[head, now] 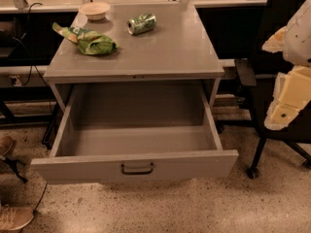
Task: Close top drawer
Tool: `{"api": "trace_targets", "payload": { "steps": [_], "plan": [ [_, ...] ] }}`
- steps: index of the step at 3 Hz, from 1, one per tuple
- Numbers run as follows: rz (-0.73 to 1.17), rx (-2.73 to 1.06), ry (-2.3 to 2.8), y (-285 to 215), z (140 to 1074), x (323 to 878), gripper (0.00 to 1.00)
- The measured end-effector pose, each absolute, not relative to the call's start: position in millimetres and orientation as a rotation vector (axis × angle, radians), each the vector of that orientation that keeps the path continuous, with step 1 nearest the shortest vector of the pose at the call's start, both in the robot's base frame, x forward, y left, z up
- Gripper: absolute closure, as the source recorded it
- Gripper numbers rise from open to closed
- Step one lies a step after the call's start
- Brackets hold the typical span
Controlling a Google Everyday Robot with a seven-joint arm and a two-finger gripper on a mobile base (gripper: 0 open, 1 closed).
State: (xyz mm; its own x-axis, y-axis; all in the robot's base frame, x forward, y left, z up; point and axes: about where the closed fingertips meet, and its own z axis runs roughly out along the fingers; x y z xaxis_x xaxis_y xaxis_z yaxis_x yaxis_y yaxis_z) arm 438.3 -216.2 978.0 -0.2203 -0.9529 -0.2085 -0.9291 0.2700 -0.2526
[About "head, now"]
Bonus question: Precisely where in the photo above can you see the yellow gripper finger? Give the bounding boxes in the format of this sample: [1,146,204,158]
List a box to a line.
[262,26,287,53]
[264,66,311,130]

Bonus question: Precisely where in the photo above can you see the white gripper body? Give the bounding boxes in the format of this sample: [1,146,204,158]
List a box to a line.
[283,0,311,66]

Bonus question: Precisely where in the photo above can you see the grey top drawer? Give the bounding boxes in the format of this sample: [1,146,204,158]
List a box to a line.
[31,82,238,183]

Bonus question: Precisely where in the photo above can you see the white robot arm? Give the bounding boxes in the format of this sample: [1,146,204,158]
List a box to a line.
[262,0,311,130]

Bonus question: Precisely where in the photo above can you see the grey metal drawer cabinet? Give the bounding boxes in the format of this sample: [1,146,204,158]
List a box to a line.
[44,3,225,107]

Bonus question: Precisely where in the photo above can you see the black office chair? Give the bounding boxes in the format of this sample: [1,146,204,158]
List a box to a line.
[234,0,311,179]

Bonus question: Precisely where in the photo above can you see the green soda can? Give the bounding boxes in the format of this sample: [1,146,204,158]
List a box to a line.
[127,13,156,35]

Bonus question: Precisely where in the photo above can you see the green chip bag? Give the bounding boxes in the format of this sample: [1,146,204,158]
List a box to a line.
[52,22,118,55]

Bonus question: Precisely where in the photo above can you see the brown shoe left edge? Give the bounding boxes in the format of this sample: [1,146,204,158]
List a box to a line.
[0,136,14,155]

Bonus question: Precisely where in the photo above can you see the black stool leg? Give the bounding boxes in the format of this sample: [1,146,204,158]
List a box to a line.
[1,157,27,183]

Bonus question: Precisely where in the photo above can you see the tan sneaker lower left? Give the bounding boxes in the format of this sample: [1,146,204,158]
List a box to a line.
[0,205,34,231]

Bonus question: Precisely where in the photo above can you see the black top drawer handle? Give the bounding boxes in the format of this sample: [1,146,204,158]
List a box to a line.
[121,163,155,176]

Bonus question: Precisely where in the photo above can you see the black power cable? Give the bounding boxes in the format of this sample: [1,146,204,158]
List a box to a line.
[13,2,56,115]

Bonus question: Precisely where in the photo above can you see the white wall power outlet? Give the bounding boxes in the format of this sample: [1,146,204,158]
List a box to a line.
[10,76,22,86]

